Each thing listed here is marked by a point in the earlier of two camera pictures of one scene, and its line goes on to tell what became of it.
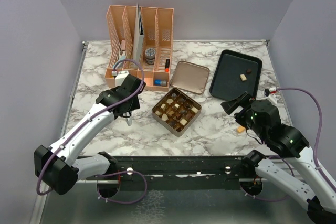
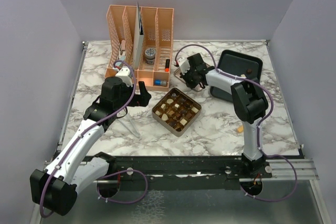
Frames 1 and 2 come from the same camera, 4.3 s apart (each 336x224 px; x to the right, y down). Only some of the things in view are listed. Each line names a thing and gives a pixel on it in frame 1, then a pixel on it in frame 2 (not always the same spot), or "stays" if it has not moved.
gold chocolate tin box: x=175 y=111 stays
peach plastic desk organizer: x=158 y=25 stays
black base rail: x=180 y=172 stays
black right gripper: x=243 y=99 to x=189 y=84
